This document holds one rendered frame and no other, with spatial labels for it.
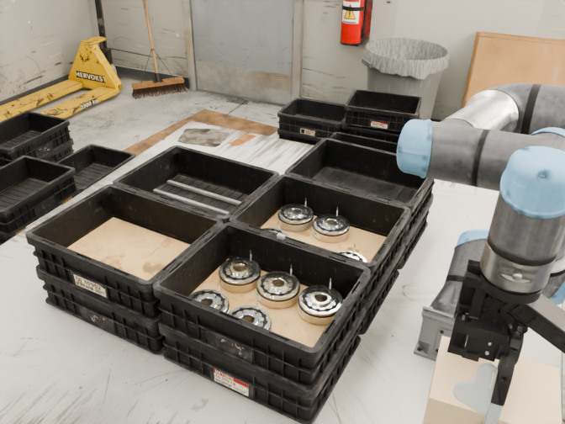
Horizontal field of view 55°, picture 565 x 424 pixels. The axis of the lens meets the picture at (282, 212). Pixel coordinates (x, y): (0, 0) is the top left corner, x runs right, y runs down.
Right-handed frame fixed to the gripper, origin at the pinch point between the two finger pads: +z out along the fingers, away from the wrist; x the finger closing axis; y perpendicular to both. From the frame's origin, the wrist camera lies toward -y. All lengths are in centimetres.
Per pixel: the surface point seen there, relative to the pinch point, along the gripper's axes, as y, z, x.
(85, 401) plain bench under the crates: 77, 39, 0
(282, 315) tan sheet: 42, 26, -29
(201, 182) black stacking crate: 90, 27, -77
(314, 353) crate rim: 29.1, 16.4, -12.1
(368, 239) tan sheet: 31, 26, -66
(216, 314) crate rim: 51, 16, -14
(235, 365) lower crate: 47, 29, -14
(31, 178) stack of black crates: 194, 61, -102
